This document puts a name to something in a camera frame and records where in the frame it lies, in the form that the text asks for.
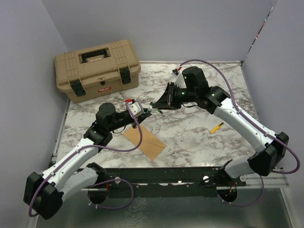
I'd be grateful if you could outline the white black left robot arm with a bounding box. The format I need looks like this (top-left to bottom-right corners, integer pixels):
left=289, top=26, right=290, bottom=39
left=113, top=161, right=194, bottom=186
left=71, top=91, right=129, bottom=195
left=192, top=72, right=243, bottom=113
left=23, top=99, right=152, bottom=219

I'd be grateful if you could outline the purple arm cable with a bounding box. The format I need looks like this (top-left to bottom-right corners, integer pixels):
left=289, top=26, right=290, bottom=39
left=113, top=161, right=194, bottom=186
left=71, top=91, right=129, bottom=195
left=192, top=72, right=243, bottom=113
left=28, top=102, right=143, bottom=218
left=180, top=59, right=301, bottom=207

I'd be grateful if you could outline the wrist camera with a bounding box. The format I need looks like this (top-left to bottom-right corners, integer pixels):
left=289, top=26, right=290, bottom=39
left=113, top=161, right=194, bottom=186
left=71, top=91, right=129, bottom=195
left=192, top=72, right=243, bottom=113
left=125, top=99, right=144, bottom=117
left=171, top=66, right=186, bottom=88

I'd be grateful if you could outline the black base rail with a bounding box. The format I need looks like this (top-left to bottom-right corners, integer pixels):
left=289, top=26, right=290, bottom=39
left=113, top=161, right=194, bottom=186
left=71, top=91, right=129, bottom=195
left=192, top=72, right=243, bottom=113
left=85, top=162, right=246, bottom=202

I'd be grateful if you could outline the yellow black utility knife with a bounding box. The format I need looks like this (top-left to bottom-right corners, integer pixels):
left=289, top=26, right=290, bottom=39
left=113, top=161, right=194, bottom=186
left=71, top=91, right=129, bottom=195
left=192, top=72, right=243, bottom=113
left=210, top=123, right=224, bottom=133

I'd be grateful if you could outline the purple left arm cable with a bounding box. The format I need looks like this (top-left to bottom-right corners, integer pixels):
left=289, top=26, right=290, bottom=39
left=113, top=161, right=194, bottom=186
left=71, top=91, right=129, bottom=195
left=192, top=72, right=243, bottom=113
left=28, top=102, right=143, bottom=218

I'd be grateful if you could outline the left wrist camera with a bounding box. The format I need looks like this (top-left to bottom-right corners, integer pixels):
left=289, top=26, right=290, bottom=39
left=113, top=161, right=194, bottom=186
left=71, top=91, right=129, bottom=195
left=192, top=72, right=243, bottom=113
left=125, top=99, right=144, bottom=117

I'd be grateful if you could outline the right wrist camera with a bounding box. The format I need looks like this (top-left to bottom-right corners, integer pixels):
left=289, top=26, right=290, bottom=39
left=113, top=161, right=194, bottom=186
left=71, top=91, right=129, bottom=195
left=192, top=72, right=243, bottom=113
left=171, top=66, right=186, bottom=88

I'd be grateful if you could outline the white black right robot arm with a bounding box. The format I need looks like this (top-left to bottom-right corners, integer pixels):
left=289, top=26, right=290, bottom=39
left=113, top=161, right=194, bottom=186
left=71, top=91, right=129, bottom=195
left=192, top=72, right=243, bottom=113
left=152, top=66, right=289, bottom=186

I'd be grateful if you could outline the tan plastic toolbox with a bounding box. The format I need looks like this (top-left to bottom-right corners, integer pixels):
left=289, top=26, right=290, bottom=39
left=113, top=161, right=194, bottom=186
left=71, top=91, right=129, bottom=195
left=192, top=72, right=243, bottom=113
left=54, top=39, right=141, bottom=104

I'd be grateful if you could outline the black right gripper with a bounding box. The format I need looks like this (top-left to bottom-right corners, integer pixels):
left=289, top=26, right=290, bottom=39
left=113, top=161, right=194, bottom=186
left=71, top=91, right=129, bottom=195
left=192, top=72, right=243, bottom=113
left=153, top=82, right=197, bottom=111

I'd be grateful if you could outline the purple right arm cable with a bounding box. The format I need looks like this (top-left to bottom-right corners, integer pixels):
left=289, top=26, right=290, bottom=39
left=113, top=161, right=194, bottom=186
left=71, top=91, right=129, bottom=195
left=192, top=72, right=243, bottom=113
left=180, top=59, right=301, bottom=207

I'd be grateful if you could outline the brown paper envelope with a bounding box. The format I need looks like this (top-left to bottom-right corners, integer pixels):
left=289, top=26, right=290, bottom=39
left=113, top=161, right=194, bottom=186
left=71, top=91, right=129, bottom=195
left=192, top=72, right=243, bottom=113
left=123, top=125, right=166, bottom=161

